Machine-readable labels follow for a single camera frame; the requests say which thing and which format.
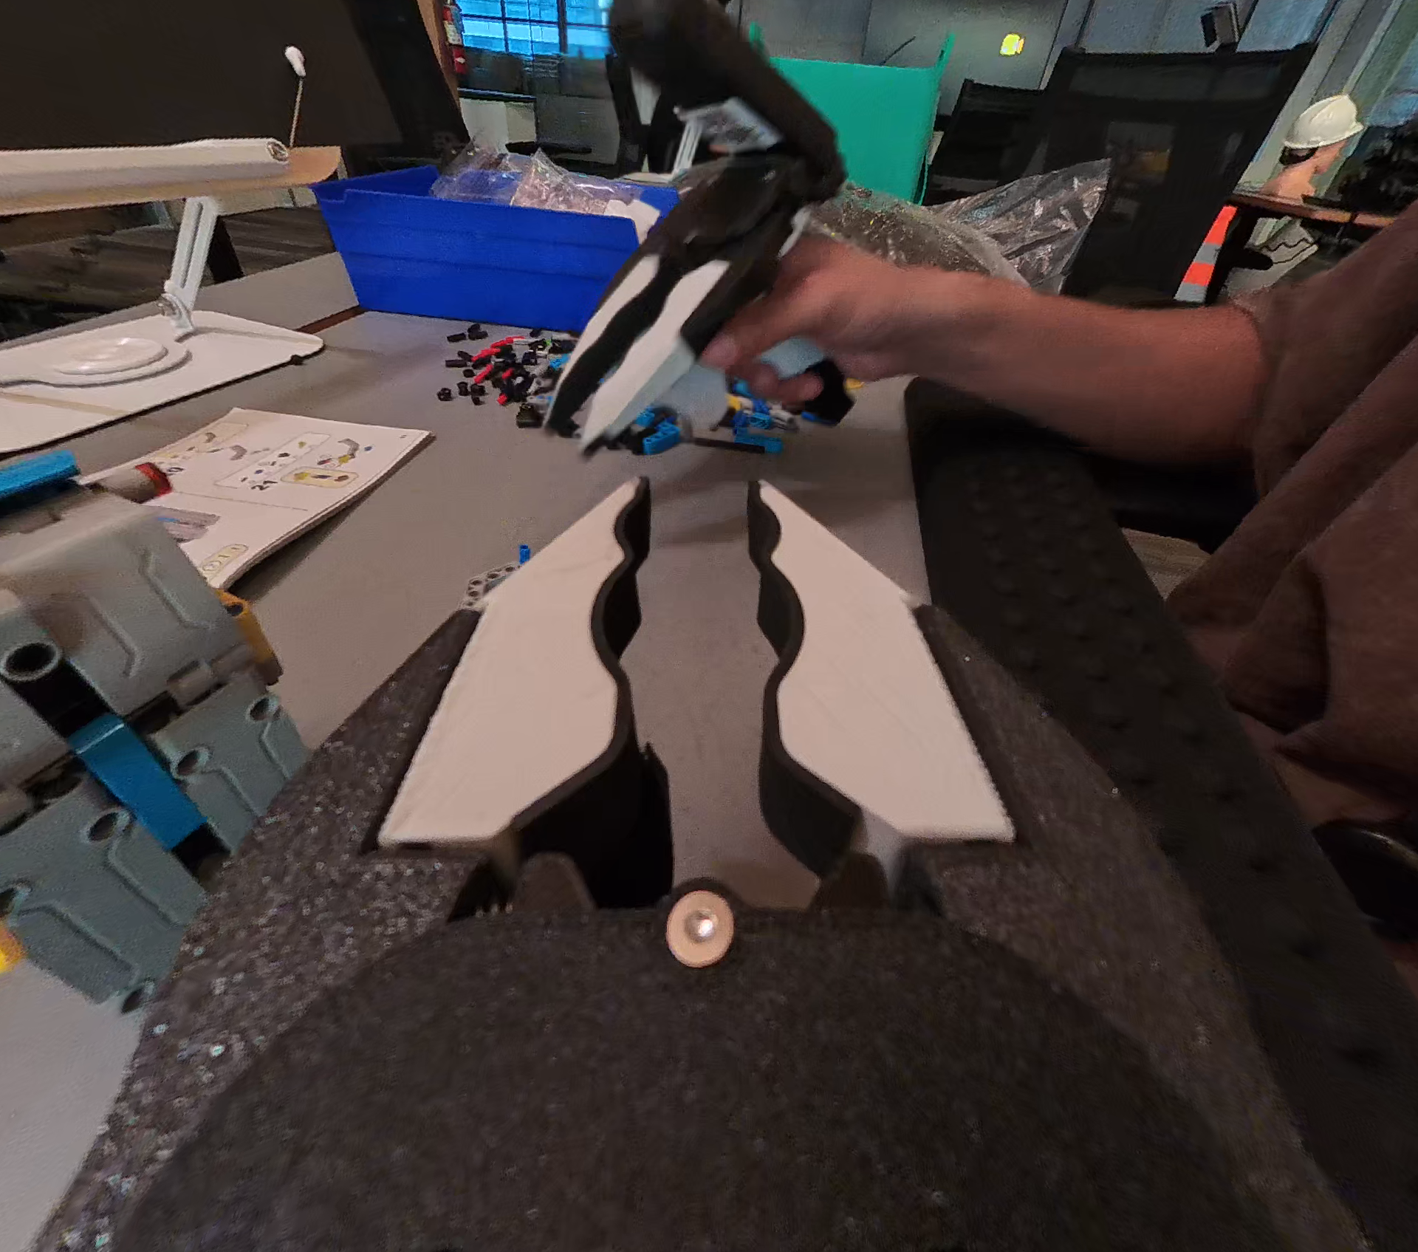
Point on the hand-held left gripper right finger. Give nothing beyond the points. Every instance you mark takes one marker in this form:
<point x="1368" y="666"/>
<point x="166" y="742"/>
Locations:
<point x="887" y="708"/>

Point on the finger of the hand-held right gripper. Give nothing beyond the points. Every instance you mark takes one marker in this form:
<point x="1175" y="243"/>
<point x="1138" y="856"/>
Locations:
<point x="665" y="342"/>
<point x="621" y="310"/>

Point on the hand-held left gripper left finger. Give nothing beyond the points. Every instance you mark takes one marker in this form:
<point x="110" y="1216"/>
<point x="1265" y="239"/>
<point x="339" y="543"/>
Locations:
<point x="520" y="708"/>

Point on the grey angled beam piece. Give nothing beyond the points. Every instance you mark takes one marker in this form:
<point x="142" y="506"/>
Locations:
<point x="488" y="587"/>

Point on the pile of small brick pieces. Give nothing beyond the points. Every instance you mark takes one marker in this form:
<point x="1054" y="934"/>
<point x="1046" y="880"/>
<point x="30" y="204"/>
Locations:
<point x="498" y="376"/>

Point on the blue grey brick robot model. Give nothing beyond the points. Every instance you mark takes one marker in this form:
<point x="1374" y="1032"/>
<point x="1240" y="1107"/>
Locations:
<point x="111" y="587"/>

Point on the person's right forearm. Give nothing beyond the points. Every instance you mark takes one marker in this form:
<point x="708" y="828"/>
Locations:
<point x="1108" y="364"/>

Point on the grey desk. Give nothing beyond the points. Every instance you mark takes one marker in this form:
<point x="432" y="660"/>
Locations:
<point x="444" y="543"/>

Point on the person's right hand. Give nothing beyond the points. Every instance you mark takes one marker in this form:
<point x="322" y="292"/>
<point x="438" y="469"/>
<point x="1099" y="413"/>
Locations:
<point x="853" y="310"/>

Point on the teal plastic folder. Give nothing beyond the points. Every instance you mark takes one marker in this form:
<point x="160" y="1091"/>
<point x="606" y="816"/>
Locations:
<point x="865" y="121"/>

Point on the clear bags in bin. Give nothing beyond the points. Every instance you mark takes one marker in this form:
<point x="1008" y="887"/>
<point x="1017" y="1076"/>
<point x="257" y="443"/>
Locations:
<point x="532" y="183"/>

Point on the blue plastic bin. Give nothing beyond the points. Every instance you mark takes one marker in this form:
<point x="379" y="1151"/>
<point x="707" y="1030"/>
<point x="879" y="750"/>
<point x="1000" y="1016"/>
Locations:
<point x="444" y="266"/>

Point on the black perforated foam mat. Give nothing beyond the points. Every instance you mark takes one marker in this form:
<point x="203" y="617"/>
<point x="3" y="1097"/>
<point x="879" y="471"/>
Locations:
<point x="1052" y="610"/>

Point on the whiteboard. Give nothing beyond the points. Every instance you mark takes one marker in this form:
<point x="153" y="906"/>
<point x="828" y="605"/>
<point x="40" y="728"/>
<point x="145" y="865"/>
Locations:
<point x="964" y="32"/>

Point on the red fire extinguisher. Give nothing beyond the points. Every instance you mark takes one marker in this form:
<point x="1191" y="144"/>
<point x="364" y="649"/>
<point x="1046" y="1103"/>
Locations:
<point x="449" y="19"/>

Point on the open instruction booklet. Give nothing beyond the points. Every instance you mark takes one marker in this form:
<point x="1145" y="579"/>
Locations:
<point x="288" y="477"/>

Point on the clear plastic bag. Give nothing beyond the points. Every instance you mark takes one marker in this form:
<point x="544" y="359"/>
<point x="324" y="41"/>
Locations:
<point x="1042" y="209"/>

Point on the black mesh chair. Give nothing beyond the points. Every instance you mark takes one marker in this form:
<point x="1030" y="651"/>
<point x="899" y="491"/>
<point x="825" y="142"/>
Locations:
<point x="1175" y="155"/>

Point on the brown shirt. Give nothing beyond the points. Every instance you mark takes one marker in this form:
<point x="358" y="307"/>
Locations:
<point x="1330" y="499"/>

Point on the white folding book stand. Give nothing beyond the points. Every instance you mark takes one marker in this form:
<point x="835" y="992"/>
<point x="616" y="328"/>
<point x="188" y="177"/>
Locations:
<point x="111" y="354"/>

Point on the orange traffic cone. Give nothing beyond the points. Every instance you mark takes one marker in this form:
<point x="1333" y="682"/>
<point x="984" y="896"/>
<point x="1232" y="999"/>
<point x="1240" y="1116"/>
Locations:
<point x="1206" y="254"/>

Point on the tan mannequin bust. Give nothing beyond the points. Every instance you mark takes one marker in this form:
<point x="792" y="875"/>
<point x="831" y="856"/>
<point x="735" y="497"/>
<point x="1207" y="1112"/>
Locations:
<point x="1302" y="171"/>

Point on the white hard hat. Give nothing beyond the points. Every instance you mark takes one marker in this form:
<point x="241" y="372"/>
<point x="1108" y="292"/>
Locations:
<point x="1324" y="121"/>

